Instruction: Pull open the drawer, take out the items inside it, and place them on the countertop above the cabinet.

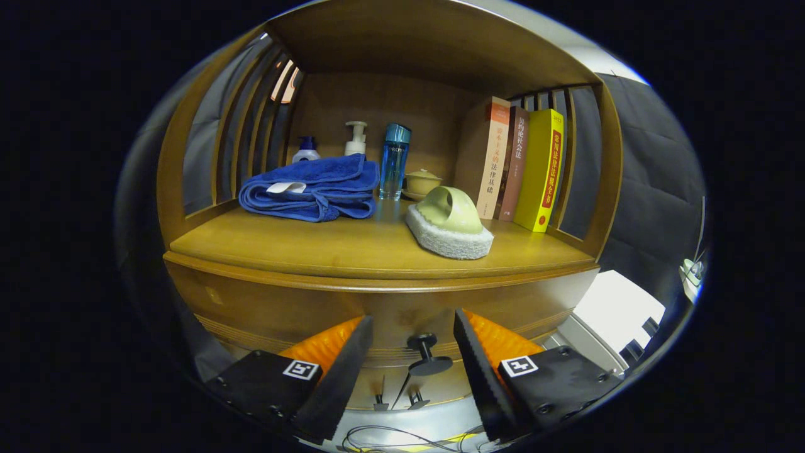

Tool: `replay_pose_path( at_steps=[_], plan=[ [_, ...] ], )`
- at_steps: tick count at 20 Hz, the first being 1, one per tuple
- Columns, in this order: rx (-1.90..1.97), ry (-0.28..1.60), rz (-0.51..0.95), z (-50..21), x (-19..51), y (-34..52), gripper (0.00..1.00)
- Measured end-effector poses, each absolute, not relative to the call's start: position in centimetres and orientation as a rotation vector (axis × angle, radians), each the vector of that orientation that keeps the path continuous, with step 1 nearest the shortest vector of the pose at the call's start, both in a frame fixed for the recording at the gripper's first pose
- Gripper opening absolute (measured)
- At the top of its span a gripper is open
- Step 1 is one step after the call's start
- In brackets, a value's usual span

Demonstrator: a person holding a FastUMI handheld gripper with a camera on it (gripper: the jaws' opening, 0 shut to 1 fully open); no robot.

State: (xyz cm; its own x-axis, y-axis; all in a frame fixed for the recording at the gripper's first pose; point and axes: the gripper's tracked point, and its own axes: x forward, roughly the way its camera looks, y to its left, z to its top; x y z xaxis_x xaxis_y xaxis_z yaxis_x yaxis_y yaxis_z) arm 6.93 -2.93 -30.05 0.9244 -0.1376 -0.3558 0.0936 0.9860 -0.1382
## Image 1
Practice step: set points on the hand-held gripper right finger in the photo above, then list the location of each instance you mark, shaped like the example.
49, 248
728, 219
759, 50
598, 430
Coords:
487, 384

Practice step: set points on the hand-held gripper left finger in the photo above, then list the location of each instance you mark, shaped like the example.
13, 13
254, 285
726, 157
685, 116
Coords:
336, 384

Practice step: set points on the black drawer knob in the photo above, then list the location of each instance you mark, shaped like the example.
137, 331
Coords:
426, 363

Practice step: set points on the wooden drawer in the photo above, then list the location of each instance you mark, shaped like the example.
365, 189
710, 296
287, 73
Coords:
402, 308

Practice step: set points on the green scrub brush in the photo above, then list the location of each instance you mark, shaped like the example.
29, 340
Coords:
453, 214

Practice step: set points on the wooden countertop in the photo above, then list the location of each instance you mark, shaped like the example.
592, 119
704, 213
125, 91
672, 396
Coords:
352, 245

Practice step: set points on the white side cabinet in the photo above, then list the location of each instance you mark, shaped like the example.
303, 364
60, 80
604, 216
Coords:
619, 308

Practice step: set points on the wooden cabinet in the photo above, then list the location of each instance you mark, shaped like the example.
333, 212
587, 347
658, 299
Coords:
390, 100

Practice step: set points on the folded blue towel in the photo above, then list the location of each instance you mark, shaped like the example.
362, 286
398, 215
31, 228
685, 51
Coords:
327, 182

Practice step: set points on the beige lidded tea cup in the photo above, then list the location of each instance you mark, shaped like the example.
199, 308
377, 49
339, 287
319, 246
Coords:
421, 182

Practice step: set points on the yellow book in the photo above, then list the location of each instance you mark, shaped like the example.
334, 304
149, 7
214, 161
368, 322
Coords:
541, 170

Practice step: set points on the brown book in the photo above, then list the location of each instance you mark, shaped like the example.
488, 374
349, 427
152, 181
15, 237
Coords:
512, 163

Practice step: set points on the orange-spined book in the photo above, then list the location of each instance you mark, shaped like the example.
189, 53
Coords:
494, 160

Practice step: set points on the blue glass bottle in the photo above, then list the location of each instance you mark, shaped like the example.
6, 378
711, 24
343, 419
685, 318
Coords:
394, 163

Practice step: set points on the white device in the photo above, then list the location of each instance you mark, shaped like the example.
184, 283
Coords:
692, 275

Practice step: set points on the small white blue-capped bottle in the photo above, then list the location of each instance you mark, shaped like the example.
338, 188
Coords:
306, 153

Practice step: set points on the white pump bottle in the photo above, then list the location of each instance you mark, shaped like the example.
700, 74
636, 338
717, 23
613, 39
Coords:
356, 143

